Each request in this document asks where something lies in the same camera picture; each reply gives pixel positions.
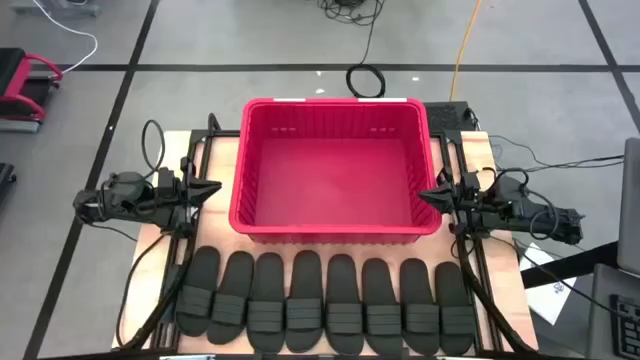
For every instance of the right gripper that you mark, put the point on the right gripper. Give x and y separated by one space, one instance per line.
462 200

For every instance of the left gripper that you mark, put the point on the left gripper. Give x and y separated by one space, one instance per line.
177 197

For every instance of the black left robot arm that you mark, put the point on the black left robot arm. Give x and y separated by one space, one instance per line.
125 200

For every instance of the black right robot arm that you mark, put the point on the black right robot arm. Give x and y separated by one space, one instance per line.
525 210

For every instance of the red plastic bin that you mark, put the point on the red plastic bin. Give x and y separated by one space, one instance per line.
325 175

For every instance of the black perforated box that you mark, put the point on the black perforated box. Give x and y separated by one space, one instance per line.
445 116

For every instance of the black bar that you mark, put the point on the black bar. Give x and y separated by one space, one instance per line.
570 265

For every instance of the white paper sheet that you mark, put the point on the white paper sheet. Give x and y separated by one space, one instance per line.
550 300

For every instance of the grey monitor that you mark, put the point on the grey monitor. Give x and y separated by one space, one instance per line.
631 210

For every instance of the black chair part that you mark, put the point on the black chair part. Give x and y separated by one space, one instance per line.
5 175

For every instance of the grey desk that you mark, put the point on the grey desk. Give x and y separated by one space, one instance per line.
600 325

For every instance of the red and black cart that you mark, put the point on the red and black cart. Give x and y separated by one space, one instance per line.
20 75

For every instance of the black keyboard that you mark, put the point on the black keyboard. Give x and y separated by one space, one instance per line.
627 330

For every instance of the grey stand base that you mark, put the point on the grey stand base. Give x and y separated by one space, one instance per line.
50 7

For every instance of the black aluminium frame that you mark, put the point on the black aluminium frame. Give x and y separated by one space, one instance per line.
200 134
482 300

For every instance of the silver bracket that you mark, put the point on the silver bracket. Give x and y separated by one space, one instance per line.
187 357
455 358

